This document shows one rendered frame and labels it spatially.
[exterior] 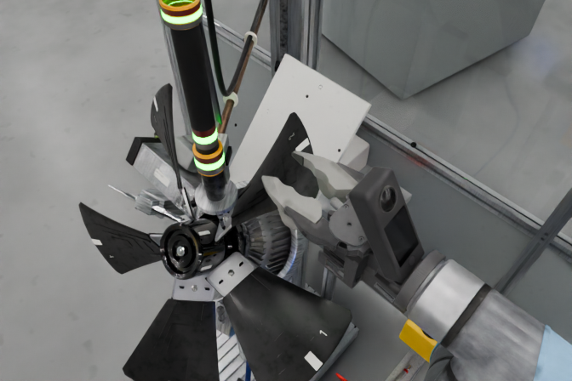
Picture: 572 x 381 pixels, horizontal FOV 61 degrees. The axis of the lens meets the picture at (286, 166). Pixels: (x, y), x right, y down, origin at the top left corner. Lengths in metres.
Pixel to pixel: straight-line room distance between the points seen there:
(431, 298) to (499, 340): 0.07
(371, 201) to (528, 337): 0.18
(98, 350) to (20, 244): 0.73
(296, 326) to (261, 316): 0.07
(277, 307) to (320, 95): 0.49
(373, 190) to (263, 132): 0.81
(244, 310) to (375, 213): 0.59
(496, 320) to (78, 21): 3.80
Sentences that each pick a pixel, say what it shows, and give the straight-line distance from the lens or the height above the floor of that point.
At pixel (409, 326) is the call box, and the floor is 1.07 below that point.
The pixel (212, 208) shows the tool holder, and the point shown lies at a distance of 0.78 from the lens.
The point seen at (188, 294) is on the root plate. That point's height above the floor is 1.10.
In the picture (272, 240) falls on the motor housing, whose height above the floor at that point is 1.14.
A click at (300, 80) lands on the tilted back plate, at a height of 1.34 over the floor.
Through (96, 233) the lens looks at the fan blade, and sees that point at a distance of 1.29.
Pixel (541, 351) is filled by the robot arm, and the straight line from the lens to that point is 0.50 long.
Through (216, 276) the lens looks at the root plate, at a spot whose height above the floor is 1.18.
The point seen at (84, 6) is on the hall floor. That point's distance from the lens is 4.21.
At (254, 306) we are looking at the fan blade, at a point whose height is 1.19.
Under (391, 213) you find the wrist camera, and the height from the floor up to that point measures 1.72.
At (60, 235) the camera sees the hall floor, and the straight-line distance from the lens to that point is 2.71.
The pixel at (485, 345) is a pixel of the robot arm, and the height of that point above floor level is 1.67.
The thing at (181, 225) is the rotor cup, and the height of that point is 1.26.
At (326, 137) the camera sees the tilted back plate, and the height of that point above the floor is 1.27.
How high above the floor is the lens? 2.10
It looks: 51 degrees down
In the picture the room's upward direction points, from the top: straight up
